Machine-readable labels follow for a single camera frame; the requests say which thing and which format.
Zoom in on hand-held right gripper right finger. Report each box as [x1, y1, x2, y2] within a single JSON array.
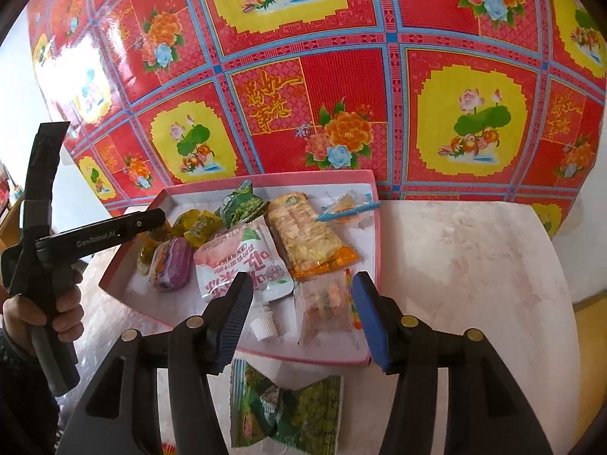
[[351, 270, 553, 455]]

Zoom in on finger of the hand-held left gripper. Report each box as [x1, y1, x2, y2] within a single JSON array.
[[35, 209, 168, 267]]

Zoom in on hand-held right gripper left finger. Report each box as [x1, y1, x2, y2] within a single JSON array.
[[57, 271, 255, 455]]

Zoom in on pale yellow candy packet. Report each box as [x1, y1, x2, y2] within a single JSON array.
[[170, 209, 200, 239]]

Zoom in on pink shallow cardboard box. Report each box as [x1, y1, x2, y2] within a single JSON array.
[[99, 169, 384, 369]]

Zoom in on purple snack packet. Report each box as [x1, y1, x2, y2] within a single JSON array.
[[149, 237, 195, 293]]

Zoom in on clear packet of colourful candy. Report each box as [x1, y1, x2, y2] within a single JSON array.
[[293, 269, 369, 346]]

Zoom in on pink drink pouch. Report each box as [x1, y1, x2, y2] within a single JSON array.
[[193, 220, 295, 342]]

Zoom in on green pea packet clear edges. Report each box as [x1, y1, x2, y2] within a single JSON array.
[[230, 359, 344, 453]]

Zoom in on large green pea packet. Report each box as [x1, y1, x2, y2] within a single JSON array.
[[215, 179, 267, 229]]

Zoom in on clear packet with blue edge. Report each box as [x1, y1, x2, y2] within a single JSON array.
[[320, 190, 382, 223]]

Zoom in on person's left forearm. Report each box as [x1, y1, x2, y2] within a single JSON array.
[[0, 327, 60, 455]]

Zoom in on person's left hand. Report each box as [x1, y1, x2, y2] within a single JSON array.
[[2, 284, 85, 357]]

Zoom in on small yellow green candy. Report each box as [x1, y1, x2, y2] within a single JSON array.
[[184, 212, 225, 248]]

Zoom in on orange rice cracker packet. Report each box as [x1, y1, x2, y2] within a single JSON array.
[[264, 192, 364, 279]]

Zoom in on red floral printed cloth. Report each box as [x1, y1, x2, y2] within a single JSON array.
[[26, 0, 607, 240]]

